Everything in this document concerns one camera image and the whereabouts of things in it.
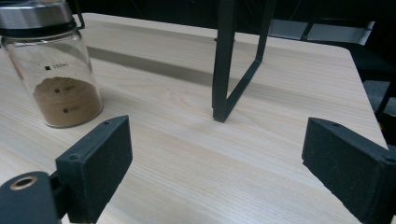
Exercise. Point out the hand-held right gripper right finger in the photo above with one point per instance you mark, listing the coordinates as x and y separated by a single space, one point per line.
351 165

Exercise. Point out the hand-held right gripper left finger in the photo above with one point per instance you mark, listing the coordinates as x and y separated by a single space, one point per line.
96 168

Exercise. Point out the glass jar with brown powder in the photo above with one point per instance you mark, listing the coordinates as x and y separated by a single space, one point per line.
62 99

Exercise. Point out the black metal shelf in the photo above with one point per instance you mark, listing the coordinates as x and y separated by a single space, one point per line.
222 77

